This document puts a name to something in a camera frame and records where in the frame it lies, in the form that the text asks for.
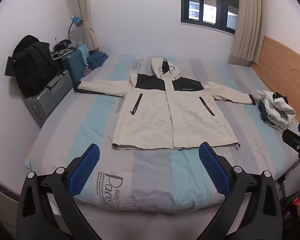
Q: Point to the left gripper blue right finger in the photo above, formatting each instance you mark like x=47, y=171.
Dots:
x=217, y=167

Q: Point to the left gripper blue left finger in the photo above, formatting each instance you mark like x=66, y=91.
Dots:
x=80, y=169

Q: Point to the beige and black hooded jacket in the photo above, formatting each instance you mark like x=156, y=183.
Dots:
x=168, y=111

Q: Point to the folded white clothes pile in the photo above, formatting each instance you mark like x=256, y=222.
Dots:
x=275, y=110

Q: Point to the blue clothes heap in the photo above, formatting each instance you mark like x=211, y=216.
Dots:
x=94, y=61

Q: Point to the clothes pile on suitcase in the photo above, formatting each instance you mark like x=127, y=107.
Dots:
x=63, y=47

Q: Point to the wooden headboard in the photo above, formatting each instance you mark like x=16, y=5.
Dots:
x=279, y=68

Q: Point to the grey hard suitcase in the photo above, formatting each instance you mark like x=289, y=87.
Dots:
x=43, y=104

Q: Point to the teal hard suitcase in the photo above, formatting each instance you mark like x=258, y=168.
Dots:
x=74, y=63

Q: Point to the light blue cloth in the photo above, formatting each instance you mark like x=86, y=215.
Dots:
x=85, y=53

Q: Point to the black backpack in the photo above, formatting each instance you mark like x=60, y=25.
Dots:
x=31, y=65

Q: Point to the right beige curtain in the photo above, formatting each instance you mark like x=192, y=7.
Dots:
x=249, y=35

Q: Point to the beige curtain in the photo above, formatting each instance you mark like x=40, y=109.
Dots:
x=83, y=7
x=249, y=35

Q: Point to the dark framed window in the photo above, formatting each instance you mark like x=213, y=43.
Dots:
x=217, y=14

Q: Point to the left beige curtain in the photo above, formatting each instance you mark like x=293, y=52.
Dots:
x=83, y=7

